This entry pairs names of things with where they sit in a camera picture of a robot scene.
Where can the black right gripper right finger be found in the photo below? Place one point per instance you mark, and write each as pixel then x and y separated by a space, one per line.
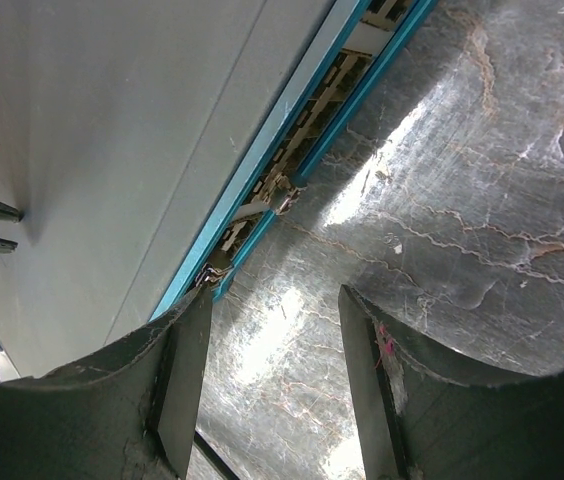
pixel 426 411

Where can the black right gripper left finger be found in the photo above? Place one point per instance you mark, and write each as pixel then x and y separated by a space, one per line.
pixel 126 411

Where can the dark grey network switch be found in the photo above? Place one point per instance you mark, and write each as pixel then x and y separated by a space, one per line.
pixel 130 132

